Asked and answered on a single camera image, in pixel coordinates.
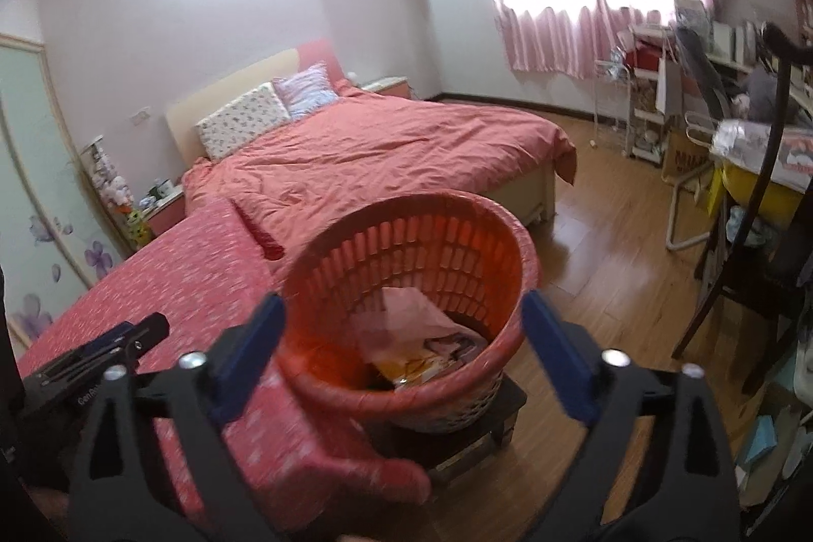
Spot yellow waffle snack bag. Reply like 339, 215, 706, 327
372, 349, 464, 391

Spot yellow tub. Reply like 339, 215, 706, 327
708, 161, 811, 230

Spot left pink nightstand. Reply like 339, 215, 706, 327
143, 184, 186, 237

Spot dark wooden stool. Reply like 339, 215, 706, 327
365, 377, 528, 486

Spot pink nightstand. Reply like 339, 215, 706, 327
143, 184, 186, 237
361, 77, 412, 99

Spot bed with coral duvet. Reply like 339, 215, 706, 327
182, 84, 577, 259

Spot beige pink headboard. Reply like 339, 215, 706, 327
165, 40, 345, 168

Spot dark wooden chair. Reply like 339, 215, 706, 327
671, 22, 813, 398

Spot cluttered desk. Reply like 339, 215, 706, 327
617, 0, 778, 164

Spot red plastic laundry basket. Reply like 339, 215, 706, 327
275, 191, 539, 432

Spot hanging plush toys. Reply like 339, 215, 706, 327
80, 135, 153, 252

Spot pink striped pillow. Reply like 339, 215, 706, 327
271, 62, 339, 121

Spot white red snack bag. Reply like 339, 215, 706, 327
423, 327, 488, 371

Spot brown cardboard box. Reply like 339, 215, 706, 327
662, 129, 708, 184

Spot white floral pillow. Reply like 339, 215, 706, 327
196, 82, 292, 161

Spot white wire rack trolley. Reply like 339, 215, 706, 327
590, 60, 633, 157

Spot sliding wardrobe with flower decals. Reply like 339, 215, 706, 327
0, 36, 128, 354

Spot right pink nightstand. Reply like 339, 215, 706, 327
361, 77, 412, 99

